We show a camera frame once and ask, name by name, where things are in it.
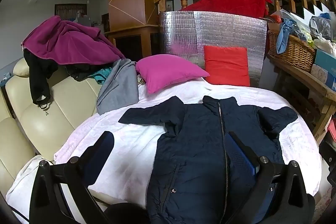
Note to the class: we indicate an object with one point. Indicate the white patterned box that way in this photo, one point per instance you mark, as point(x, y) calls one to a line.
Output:
point(321, 75)

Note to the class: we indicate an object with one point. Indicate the black garment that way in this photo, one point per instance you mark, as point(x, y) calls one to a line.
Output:
point(38, 74)

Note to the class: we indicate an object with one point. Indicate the framed wall picture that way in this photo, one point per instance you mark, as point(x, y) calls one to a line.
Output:
point(169, 5)

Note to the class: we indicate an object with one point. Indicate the teal garment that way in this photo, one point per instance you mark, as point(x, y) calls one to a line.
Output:
point(101, 76)

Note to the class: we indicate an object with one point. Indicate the red cloth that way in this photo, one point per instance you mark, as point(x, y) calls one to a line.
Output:
point(236, 3)

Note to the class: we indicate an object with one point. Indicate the light blue cloth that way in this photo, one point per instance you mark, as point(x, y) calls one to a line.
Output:
point(283, 37)

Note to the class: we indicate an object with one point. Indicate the grey plastic bag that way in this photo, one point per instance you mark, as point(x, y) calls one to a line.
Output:
point(320, 26)

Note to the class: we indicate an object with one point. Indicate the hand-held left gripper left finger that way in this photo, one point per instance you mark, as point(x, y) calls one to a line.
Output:
point(101, 151)

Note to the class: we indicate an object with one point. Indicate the wooden bench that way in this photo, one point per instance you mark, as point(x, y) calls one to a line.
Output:
point(302, 77)

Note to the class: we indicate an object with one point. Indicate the teal cardboard box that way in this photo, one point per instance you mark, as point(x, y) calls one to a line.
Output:
point(325, 60)

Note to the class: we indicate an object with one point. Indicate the grey garment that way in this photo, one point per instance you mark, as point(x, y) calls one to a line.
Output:
point(118, 87)

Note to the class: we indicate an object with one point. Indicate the red pillow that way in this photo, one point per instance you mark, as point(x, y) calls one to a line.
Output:
point(225, 66)

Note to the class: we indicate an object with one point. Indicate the magenta fleece garment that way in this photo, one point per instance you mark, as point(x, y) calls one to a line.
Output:
point(65, 43)

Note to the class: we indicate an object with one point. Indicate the dark wall hanging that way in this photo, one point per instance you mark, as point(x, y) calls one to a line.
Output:
point(68, 10)

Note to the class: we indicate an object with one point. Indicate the silver foil insulation mat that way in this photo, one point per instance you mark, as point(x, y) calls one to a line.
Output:
point(223, 29)

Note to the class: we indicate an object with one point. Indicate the white plastic bag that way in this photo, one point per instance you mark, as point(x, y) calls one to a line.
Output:
point(324, 44)

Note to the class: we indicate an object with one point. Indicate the cream leather sofa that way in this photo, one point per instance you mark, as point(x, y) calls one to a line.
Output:
point(52, 113)

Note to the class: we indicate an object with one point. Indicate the coral folded cloth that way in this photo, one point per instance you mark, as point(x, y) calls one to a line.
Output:
point(332, 129)

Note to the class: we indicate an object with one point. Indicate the navy puffer jacket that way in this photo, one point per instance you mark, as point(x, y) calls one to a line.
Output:
point(194, 150)

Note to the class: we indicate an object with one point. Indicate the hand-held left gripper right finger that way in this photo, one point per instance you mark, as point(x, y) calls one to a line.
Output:
point(240, 158)

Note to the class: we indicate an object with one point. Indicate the magenta pillow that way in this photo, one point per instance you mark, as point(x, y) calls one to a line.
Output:
point(168, 71)

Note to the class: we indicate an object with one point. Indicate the wicker basket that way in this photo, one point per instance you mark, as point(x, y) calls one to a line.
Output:
point(296, 53)

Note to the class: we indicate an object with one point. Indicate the pale pink blanket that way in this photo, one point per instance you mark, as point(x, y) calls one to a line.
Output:
point(126, 161)

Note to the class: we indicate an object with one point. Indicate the floral cloth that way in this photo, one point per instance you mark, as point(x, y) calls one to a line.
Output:
point(324, 200)

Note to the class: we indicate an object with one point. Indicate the clear plastic bag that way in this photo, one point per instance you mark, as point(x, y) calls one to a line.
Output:
point(302, 29)

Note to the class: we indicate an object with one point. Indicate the staircase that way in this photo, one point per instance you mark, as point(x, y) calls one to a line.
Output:
point(312, 5)

